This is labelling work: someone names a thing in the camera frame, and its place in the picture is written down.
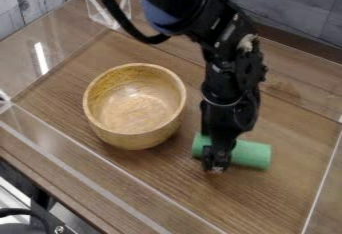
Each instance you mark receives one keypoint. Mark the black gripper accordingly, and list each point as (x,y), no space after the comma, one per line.
(225,121)

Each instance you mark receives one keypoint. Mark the green rectangular block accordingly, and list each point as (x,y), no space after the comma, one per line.
(248,154)

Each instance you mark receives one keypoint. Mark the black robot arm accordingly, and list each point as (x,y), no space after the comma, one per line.
(219,25)

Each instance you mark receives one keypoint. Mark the wooden bowl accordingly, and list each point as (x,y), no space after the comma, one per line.
(134,105)

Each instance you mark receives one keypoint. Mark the clear acrylic tray walls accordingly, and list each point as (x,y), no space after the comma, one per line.
(156,191)

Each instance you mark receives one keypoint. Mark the black metal table bracket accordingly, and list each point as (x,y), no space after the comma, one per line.
(57,219)

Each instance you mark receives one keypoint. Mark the clear acrylic corner bracket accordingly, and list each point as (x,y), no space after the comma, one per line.
(101,15)

